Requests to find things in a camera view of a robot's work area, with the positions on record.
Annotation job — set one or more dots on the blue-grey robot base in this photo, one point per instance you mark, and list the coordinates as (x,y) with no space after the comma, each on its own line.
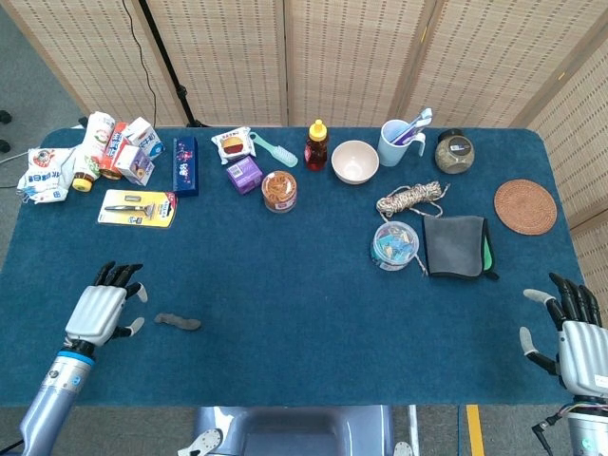
(294,432)

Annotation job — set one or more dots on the round woven brown coaster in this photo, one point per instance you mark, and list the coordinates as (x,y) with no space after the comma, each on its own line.
(525,206)

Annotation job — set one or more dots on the glass jar with black lid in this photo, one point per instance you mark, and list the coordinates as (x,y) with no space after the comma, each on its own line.
(455,159)

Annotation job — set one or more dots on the clear jar of rubber bands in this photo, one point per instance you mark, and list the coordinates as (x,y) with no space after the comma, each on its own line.
(279,192)

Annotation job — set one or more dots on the blue felt table cover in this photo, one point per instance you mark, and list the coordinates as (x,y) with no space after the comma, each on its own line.
(294,294)

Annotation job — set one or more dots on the mint green scrubbing brush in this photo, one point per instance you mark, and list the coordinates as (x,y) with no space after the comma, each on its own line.
(280,153)

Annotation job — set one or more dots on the small white metal bracket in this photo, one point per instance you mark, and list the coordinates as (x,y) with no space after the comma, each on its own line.
(403,450)

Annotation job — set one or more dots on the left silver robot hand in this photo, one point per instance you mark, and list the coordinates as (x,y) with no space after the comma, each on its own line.
(97,309)

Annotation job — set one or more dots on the bamboo folding screen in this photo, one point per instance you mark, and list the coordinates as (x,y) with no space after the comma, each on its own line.
(351,62)

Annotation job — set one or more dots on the white metal table leg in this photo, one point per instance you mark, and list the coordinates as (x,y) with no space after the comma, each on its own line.
(413,427)

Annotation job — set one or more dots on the yellow floor tape strip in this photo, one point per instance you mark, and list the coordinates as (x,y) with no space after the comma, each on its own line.
(475,430)

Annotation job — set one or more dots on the razor in yellow blister pack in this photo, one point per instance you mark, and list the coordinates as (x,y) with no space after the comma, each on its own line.
(138,209)

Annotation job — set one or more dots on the light blue mug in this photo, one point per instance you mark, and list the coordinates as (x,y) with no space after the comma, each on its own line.
(392,152)

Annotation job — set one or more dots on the dark blue rectangular box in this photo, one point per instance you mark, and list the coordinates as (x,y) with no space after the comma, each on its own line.
(185,166)

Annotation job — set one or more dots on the purple toothbrush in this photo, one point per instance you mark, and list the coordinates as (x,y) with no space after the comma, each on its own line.
(404,135)

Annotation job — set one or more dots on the honey bottle with yellow cap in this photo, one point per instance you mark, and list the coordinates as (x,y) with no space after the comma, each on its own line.
(316,154)

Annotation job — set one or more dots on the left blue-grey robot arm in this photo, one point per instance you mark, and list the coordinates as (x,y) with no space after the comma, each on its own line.
(52,394)

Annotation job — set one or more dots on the large white metal bracket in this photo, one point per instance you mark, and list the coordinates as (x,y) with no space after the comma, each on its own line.
(206,442)

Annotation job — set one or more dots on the beige bowl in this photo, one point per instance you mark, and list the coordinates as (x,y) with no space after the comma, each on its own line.
(354,164)

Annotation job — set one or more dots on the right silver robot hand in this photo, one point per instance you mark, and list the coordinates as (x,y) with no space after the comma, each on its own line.
(582,351)

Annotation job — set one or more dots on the black tripod stand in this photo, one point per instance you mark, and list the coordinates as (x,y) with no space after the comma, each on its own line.
(164,57)

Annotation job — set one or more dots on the white and purple carton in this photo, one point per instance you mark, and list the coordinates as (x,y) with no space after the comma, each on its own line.
(135,166)

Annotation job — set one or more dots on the white bottle with yellow cap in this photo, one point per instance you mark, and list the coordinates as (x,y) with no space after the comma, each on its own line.
(95,142)

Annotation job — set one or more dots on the small purple box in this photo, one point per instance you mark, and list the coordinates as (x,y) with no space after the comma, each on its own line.
(243,175)

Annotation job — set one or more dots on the white and blue milk carton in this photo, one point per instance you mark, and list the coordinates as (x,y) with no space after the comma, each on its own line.
(147,140)

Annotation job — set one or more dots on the grey cloth with green edge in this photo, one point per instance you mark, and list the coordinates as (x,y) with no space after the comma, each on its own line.
(453,247)

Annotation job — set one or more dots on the clear tub of binder clips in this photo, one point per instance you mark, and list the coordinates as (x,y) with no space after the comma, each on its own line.
(394,244)

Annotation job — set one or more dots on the white bag with blue print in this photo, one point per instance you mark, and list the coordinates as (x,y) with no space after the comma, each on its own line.
(45,178)

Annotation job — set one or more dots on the white snack packet burger picture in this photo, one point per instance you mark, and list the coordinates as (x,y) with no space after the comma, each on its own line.
(233,145)

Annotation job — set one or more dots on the black caster wheel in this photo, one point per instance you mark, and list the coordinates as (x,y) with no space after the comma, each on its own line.
(5,117)
(4,146)

